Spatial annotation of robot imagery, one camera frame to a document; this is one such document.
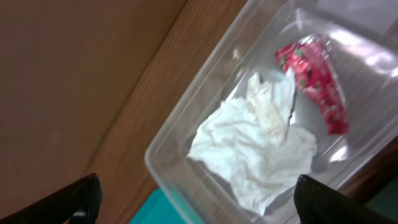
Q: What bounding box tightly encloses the clear plastic waste bin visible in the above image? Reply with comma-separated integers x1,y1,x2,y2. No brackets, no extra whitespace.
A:
146,1,397,223

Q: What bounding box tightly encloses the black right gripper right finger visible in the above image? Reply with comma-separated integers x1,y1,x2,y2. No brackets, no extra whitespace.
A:
294,175,397,224

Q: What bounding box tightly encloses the teal plastic serving tray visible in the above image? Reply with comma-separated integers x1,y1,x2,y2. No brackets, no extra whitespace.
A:
129,188,204,224

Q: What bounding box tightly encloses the small white tissue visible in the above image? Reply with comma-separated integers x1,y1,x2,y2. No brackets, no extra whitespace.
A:
246,69,295,144

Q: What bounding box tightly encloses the white napkin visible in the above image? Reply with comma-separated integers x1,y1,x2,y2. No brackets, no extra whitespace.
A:
187,98,317,216

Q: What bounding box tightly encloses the red snack wrapper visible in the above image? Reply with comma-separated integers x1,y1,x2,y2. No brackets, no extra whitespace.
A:
275,34,349,134

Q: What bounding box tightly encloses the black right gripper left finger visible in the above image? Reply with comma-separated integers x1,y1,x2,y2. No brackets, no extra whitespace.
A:
1,173,103,224

